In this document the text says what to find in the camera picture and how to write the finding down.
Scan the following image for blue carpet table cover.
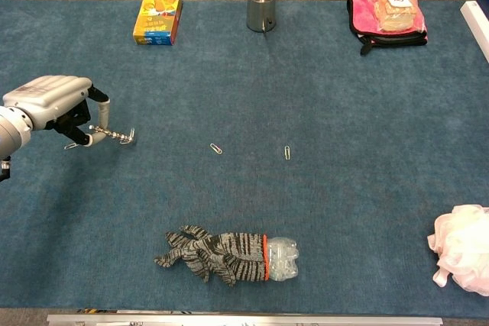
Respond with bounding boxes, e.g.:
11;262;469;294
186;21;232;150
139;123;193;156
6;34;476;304
0;0;489;311

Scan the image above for clear plastic bottle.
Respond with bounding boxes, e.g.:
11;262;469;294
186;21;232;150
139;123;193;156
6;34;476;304
266;236;300;283

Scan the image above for yellow cardboard box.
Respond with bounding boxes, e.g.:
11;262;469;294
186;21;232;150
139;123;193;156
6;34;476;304
132;0;183;47

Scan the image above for aluminium rail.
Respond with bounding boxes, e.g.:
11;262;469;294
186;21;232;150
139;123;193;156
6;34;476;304
46;313;444;326

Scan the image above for pink cloth with black trim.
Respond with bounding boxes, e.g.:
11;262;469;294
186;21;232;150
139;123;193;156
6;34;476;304
346;0;429;56

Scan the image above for white flat box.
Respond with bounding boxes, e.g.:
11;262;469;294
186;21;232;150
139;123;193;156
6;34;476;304
459;0;489;64

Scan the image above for metal drill bit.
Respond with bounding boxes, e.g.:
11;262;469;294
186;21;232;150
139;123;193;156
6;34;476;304
89;124;133;144

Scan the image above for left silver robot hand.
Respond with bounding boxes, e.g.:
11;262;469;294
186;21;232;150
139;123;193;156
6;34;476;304
2;75;112;148

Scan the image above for grey black striped glove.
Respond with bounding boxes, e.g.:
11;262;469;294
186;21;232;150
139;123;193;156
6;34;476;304
153;224;270;287

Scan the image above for clear bag of snacks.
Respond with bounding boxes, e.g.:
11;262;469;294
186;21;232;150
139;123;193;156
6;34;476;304
362;0;426;34

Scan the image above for pink mesh bath pouf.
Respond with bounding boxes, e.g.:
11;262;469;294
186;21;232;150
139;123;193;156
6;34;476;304
426;205;489;297

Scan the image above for stainless steel cup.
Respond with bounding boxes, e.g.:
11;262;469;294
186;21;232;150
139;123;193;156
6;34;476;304
246;0;277;33

